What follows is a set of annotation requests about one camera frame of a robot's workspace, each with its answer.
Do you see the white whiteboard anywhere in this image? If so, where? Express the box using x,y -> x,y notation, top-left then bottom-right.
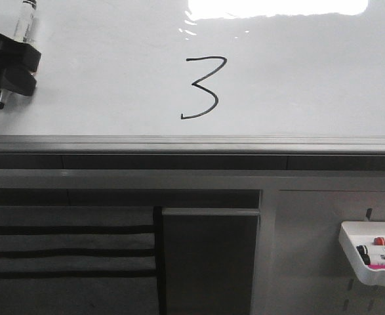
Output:
0,1 -> 385,138

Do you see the grey pegboard panel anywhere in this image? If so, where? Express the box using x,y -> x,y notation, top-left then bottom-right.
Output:
268,191 -> 385,314

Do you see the white whiteboard marker black tip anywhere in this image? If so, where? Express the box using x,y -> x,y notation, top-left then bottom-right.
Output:
0,0 -> 37,110

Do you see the grey aluminium whiteboard tray rail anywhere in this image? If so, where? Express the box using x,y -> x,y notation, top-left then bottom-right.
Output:
0,135 -> 385,155

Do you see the black capped marker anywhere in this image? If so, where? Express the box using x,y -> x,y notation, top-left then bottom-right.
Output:
356,245 -> 385,255
361,254 -> 385,266

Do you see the white plastic wall tray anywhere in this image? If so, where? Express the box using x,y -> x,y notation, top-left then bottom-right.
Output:
338,221 -> 385,287

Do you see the grey louvered slat panel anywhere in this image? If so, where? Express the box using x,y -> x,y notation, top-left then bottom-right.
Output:
0,206 -> 166,314

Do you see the black capped marker lower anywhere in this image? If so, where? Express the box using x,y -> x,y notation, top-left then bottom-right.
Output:
361,254 -> 385,266

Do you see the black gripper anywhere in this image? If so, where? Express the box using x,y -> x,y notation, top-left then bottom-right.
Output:
0,33 -> 41,96

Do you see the dark grey cabinet panel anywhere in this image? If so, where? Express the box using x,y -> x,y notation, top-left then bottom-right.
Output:
163,209 -> 259,314

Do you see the black capped marker upper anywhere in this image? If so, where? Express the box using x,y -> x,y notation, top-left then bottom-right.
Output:
356,245 -> 385,255

